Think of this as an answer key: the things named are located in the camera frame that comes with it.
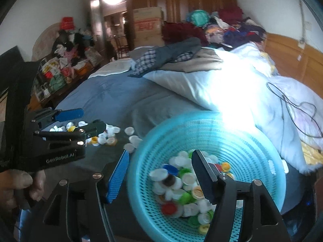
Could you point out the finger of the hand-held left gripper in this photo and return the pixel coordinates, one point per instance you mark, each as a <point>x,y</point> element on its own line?
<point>70,113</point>
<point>97,127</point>

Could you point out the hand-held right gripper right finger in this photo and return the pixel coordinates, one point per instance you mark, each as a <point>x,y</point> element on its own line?
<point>203,179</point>

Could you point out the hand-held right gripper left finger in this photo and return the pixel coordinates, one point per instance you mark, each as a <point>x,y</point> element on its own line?
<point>117,179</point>

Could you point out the pile of plastic bottle caps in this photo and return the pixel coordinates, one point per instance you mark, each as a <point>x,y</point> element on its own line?
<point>176,161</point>
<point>111,131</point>

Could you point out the teal perforated plastic basket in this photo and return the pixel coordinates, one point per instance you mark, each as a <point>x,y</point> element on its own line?
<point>239,156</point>

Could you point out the person's left hand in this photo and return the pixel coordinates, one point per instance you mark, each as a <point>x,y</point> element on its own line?
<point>15,180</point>

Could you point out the heap of bags and clothes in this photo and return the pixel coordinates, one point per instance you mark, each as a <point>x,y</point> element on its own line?
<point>65,55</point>

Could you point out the white lace cloth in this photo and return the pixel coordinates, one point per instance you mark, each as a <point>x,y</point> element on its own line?
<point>113,66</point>

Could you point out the pink patterned board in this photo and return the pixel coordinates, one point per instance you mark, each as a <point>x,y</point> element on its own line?
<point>43,40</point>

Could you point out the wooden chair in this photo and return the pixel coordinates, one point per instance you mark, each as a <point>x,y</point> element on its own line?
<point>119,48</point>

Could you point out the plaid shirt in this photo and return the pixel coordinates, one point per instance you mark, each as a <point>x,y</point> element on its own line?
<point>146,60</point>

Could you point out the black television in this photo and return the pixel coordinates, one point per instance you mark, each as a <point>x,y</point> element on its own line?
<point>10,55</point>

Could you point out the plain cardboard box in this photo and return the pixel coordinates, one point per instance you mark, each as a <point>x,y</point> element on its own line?
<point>149,41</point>

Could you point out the white duvet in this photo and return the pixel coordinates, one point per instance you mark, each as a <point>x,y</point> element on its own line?
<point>227,80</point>

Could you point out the yellow cloth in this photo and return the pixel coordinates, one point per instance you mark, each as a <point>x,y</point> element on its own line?
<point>313,156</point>

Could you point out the beige blanket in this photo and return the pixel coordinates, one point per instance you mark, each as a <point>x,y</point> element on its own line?
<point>201,60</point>

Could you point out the cardboard box red print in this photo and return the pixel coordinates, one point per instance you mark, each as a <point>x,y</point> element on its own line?
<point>147,17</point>

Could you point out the dark red blanket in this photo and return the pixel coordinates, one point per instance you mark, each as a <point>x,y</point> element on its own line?
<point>176,31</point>

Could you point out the teal bag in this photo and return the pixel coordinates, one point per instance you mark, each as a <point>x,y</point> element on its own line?
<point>199,17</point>

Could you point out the pile of clothes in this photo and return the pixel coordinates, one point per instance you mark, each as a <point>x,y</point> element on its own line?
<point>239,32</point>

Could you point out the wooden headboard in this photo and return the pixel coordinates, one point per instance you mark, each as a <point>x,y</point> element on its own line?
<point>302,65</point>

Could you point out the wall socket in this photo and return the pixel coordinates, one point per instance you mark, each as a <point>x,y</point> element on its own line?
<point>302,44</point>

